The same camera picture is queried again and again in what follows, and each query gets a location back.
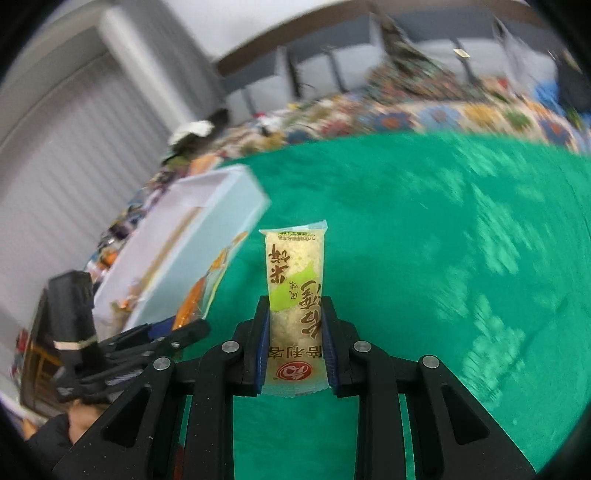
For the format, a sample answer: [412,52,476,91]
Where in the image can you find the white cardboard box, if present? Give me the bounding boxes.
[92,165,271,329]

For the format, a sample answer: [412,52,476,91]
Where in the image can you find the person's left forearm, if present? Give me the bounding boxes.
[25,413,80,463]

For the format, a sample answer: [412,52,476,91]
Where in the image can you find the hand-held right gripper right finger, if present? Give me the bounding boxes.
[322,295,536,480]

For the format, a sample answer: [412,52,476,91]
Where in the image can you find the brown wooden shelf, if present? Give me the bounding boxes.
[16,295,64,416]

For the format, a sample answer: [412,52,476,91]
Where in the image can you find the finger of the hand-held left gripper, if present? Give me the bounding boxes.
[83,319,211,385]
[99,318,180,352]

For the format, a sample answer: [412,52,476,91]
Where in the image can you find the pale yellow rice cracker packet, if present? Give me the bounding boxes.
[259,220,331,397]

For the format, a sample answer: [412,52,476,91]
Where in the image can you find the clear packet with orange snack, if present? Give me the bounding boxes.
[173,231,250,331]

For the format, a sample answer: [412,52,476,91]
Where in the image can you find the person's left hand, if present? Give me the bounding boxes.
[67,401,108,444]

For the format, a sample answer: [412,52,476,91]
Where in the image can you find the white black bundle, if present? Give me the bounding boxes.
[168,108,230,147]

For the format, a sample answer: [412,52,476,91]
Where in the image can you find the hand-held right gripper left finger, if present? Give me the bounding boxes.
[53,295,271,480]

